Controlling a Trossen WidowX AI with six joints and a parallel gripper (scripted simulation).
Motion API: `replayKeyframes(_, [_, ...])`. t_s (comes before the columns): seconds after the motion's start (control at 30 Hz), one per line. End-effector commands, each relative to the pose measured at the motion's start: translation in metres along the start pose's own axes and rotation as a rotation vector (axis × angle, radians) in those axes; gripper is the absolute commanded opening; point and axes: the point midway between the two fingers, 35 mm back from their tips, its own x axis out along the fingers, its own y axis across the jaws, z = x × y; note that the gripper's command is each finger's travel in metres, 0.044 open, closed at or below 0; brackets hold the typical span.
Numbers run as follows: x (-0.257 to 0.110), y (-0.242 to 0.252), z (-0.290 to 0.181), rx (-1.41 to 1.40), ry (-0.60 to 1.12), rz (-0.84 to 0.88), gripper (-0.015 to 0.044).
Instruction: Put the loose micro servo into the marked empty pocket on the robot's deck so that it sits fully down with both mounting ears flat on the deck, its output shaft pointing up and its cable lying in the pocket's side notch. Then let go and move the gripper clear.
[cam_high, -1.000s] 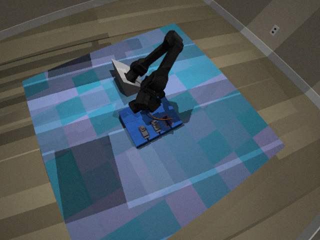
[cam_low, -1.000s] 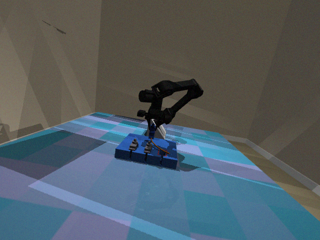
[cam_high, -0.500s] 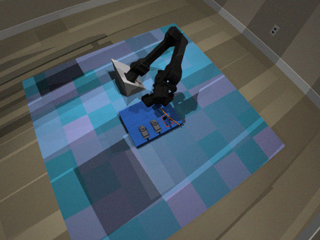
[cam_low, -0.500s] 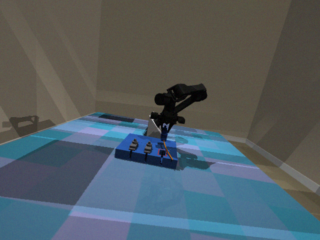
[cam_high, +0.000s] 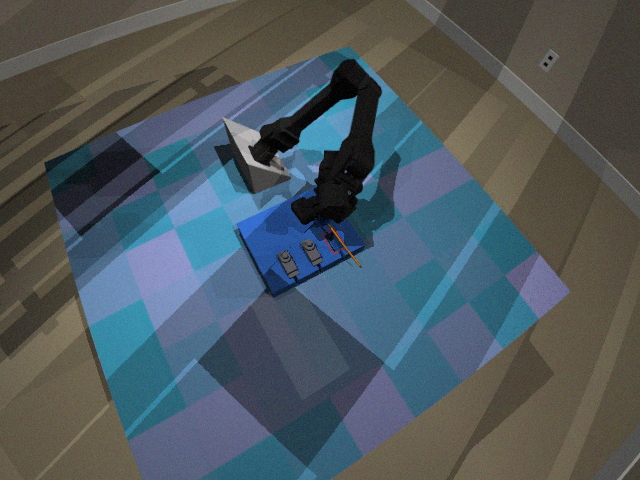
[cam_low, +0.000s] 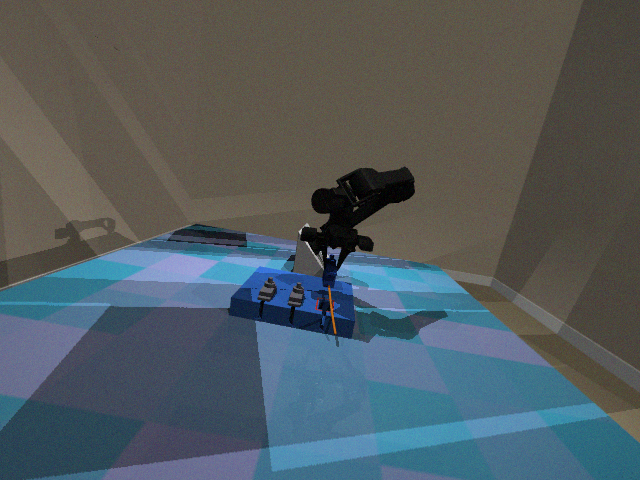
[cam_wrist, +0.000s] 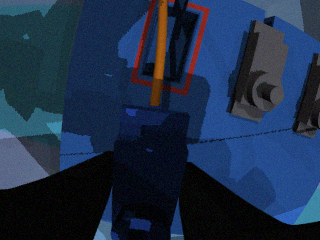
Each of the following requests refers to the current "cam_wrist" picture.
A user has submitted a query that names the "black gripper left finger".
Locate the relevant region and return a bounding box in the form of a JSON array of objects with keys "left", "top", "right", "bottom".
[{"left": 0, "top": 151, "right": 113, "bottom": 240}]

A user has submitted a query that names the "blue flat rectangular deck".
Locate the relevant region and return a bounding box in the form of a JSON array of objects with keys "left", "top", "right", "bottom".
[{"left": 60, "top": 0, "right": 320, "bottom": 225}]

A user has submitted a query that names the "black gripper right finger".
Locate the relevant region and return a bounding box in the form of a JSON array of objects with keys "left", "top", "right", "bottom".
[{"left": 179, "top": 163, "right": 320, "bottom": 240}]

